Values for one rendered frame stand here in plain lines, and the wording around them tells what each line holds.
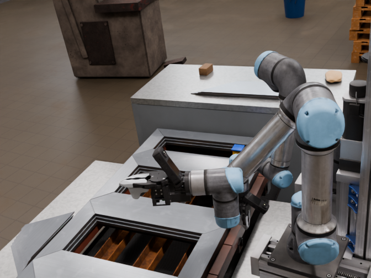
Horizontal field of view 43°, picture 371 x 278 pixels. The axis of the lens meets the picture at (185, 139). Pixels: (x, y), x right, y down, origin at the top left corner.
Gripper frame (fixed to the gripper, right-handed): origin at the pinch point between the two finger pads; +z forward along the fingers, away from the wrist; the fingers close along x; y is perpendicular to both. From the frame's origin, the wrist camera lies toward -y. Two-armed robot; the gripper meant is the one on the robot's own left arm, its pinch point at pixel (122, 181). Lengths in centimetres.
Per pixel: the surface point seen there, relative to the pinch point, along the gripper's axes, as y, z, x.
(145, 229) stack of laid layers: 55, 12, 61
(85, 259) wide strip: 54, 34, 39
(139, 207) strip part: 50, 16, 74
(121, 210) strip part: 50, 24, 71
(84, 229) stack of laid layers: 53, 40, 61
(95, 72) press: 68, 157, 488
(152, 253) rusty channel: 69, 11, 63
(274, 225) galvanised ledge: 67, -48, 80
